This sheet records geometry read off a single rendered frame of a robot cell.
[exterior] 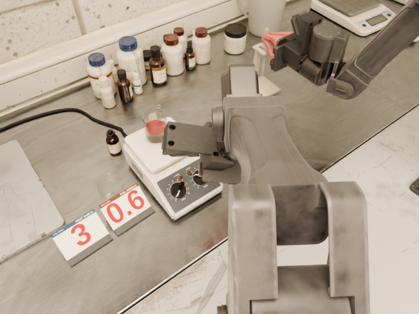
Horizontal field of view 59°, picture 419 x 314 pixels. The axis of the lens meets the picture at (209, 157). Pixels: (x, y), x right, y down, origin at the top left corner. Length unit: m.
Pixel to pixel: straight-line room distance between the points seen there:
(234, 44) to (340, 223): 0.96
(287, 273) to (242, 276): 0.04
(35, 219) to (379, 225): 0.70
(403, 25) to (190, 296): 0.61
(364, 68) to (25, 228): 0.75
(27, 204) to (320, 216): 0.68
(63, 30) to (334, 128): 0.75
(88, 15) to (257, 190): 0.92
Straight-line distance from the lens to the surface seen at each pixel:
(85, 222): 0.77
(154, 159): 0.76
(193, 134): 0.56
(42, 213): 0.84
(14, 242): 0.82
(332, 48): 0.82
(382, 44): 0.79
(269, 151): 0.32
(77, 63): 1.10
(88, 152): 0.93
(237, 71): 0.53
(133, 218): 0.78
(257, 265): 0.25
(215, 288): 0.70
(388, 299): 0.76
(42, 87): 1.10
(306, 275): 0.28
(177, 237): 0.75
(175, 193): 0.74
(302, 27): 0.85
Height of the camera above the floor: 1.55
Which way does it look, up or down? 48 degrees down
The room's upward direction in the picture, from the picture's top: straight up
